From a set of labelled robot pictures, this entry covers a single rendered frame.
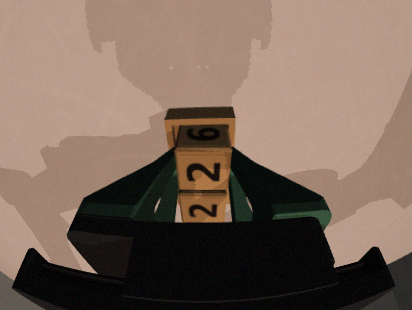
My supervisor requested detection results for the tan wooden cube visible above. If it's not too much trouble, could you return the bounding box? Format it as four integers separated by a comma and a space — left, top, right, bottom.
174, 124, 232, 190
178, 189, 227, 222

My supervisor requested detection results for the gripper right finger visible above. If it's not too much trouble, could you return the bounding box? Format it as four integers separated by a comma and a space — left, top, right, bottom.
228, 147, 332, 231

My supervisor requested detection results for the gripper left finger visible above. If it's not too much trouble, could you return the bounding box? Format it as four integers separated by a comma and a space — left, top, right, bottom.
75, 147, 178, 222

